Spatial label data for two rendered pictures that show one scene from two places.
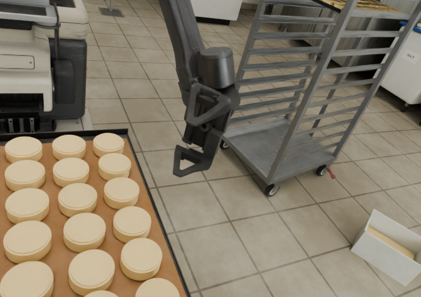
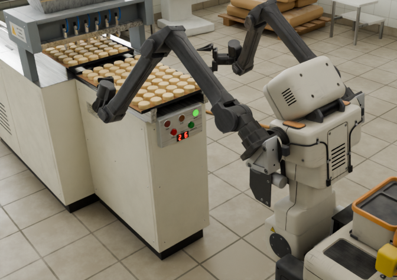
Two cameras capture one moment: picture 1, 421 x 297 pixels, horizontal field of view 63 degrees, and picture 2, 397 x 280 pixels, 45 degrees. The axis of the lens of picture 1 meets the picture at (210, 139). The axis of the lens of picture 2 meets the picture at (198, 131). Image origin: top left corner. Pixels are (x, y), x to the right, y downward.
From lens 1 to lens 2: 240 cm
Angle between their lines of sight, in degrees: 117
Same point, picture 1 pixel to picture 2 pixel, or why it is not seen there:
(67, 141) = (156, 98)
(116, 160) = (136, 99)
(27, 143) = (167, 95)
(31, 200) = (152, 87)
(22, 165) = (162, 91)
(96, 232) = not seen: hidden behind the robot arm
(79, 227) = not seen: hidden behind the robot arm
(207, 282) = not seen: outside the picture
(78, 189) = (142, 91)
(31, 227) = (146, 84)
